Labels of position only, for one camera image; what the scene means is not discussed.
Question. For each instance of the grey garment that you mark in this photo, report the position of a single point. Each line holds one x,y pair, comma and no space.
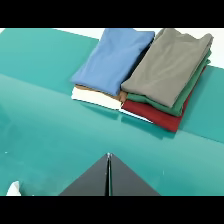
168,66

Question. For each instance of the brown garment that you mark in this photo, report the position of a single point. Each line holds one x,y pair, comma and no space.
117,95

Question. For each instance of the red garment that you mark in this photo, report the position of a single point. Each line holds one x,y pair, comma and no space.
158,116

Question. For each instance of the blue garment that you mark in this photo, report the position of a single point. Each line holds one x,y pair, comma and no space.
113,60

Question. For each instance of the green garment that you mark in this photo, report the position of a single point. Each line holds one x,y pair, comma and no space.
180,106

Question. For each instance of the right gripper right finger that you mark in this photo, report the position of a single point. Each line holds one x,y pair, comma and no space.
128,182

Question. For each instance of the white garment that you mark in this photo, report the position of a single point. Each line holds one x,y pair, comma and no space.
95,98

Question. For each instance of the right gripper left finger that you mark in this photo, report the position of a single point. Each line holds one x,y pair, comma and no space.
95,182

